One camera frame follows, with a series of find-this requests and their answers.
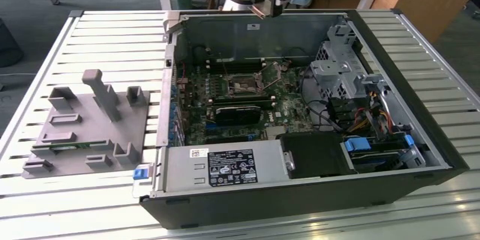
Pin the black RAM slot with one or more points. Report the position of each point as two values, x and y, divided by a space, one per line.
240 99
240 69
242 63
242 104

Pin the silver power supply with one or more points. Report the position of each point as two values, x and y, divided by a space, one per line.
180 172

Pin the green motherboard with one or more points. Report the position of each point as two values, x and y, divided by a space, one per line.
288 110

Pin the grey plastic parts rack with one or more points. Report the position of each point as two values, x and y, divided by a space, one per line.
93 127

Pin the silver green CPU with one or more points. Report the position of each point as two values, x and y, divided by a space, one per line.
260 9

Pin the small black graphics card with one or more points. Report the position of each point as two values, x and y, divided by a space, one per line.
236 115

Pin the blue disk carrier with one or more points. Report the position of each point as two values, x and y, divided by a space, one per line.
356 144

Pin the CPU socket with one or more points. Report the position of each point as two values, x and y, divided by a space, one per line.
242 84

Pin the silver chipset heatsink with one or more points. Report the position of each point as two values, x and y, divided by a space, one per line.
274 132

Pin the blue case latch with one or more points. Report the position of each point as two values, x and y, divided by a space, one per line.
140 173

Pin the black open PC case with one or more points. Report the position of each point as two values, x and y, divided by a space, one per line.
262 209

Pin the silver metal drive cage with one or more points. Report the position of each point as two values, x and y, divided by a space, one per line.
337 71

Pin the green RAM stick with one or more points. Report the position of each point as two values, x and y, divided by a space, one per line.
80 145

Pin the black case fan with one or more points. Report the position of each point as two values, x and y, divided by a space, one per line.
200 54

